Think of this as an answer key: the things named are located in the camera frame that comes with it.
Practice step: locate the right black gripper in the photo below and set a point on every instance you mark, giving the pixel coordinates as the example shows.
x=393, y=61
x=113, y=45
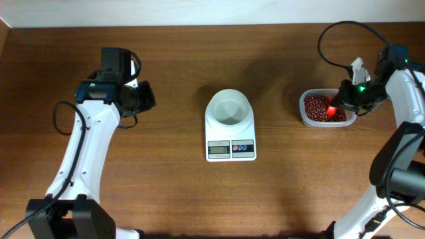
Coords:
x=341, y=97

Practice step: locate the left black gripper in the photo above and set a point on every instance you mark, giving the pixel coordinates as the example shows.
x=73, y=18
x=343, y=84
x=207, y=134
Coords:
x=146, y=96

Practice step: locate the orange plastic measuring scoop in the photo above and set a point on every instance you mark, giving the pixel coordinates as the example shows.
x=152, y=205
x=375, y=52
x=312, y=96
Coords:
x=331, y=111

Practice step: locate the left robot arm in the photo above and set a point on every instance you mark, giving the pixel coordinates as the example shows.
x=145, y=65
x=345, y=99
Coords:
x=71, y=207

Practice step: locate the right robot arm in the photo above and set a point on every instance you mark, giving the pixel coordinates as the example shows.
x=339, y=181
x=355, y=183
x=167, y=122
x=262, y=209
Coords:
x=396, y=180

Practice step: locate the white round bowl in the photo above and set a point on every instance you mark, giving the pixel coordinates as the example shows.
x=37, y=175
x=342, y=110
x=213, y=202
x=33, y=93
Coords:
x=228, y=107

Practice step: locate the white digital kitchen scale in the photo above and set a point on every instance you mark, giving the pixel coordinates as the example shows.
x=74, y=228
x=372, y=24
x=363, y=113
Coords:
x=230, y=133

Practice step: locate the clear plastic food container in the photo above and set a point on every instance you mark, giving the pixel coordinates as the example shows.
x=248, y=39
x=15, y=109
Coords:
x=351, y=117

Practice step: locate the red adzuki beans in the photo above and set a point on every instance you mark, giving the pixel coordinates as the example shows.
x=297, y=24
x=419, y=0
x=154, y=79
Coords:
x=316, y=109

